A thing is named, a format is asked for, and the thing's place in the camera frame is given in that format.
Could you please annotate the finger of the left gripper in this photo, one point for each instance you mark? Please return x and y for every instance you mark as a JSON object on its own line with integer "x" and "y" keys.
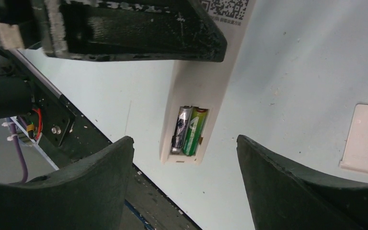
{"x": 131, "y": 30}

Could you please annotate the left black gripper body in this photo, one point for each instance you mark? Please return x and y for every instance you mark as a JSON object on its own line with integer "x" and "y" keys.
{"x": 23, "y": 24}

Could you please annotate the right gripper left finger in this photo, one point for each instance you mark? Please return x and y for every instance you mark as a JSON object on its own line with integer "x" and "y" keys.
{"x": 86, "y": 195}

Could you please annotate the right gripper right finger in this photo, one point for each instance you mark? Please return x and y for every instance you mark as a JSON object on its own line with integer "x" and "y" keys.
{"x": 286, "y": 195}

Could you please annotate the white remote control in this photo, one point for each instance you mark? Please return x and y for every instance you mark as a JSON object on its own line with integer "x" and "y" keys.
{"x": 202, "y": 85}

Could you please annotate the green AA battery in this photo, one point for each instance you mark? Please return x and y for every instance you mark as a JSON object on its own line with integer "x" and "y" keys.
{"x": 195, "y": 129}

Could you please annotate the black AA battery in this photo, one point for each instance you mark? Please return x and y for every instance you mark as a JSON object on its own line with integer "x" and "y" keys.
{"x": 181, "y": 128}

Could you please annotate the white battery cover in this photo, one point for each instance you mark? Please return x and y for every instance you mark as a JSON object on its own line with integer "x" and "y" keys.
{"x": 355, "y": 156}

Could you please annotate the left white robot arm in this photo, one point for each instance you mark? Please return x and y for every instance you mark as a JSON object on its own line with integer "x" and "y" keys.
{"x": 16, "y": 92}

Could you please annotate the left electronics board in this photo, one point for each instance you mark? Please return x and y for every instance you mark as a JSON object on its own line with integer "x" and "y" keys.
{"x": 33, "y": 132}

